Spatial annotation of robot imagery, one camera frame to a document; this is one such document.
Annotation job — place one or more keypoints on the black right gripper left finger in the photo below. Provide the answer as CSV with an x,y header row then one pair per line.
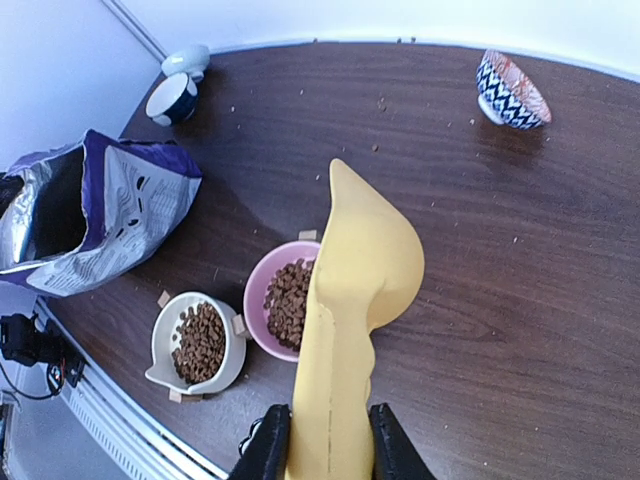
x,y
266,448

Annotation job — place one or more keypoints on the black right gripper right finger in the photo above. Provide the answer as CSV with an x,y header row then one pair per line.
x,y
396,458

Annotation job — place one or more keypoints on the yellow plastic scoop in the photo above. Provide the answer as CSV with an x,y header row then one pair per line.
x,y
368,271

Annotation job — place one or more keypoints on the purple pet food bag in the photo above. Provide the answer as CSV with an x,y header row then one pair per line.
x,y
76,217

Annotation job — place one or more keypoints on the cream pet bowl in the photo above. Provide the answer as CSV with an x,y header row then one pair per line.
x,y
235,351

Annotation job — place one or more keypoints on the pink pet bowl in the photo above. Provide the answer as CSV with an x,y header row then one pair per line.
x,y
255,292

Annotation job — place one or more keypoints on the kibble in cream bowl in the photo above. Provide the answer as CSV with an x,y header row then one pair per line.
x,y
201,344

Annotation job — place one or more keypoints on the kibble in pink bowl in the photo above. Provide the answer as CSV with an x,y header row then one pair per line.
x,y
285,302

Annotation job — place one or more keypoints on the dark bowl white inside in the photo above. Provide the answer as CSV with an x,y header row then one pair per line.
x,y
173,100

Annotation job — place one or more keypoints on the blue white patterned bowl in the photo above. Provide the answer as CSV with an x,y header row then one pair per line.
x,y
507,96

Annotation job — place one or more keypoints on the pale green ribbed bowl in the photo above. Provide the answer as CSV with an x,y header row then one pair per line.
x,y
193,60

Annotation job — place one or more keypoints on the aluminium front rail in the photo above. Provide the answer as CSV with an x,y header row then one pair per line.
x,y
139,444

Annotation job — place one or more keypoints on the aluminium corner post left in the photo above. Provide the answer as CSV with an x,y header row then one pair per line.
x,y
134,26

